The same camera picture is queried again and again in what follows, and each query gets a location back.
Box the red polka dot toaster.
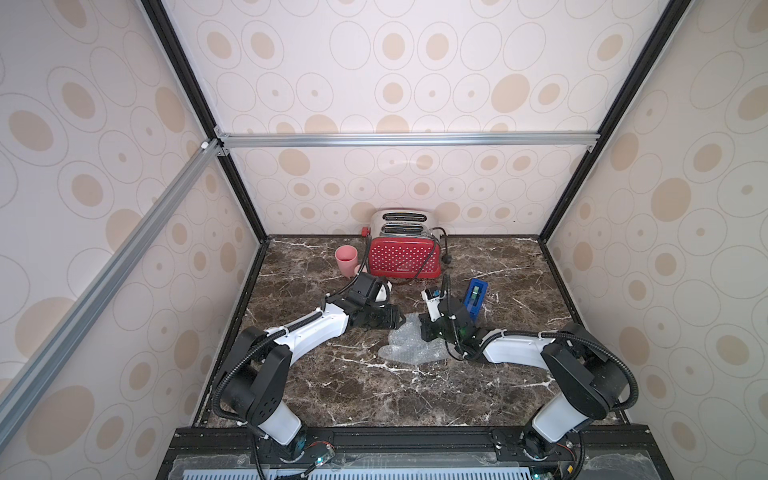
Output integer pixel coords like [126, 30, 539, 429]
[367, 208, 444, 280]

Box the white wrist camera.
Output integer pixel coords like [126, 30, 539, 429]
[375, 281, 392, 304]
[421, 287, 443, 323]

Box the left slanted aluminium frame bar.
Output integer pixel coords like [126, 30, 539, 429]
[1, 139, 222, 449]

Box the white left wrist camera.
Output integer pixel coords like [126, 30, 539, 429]
[375, 281, 392, 304]

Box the clear bubble wrap sheet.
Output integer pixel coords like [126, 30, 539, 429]
[377, 313, 449, 366]

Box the horizontal aluminium frame bar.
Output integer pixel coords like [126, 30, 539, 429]
[220, 131, 600, 149]

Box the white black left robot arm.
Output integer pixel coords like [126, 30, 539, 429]
[211, 272, 405, 455]

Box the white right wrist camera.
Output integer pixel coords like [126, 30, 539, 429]
[421, 287, 443, 323]

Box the pink plastic cup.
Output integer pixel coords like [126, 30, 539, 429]
[335, 245, 359, 278]

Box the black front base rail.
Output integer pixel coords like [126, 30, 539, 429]
[156, 425, 673, 479]

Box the blue tape dispenser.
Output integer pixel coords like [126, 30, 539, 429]
[464, 278, 488, 323]

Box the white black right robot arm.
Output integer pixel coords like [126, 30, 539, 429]
[419, 290, 639, 461]

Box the black toaster power cable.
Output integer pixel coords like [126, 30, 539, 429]
[383, 226, 452, 286]

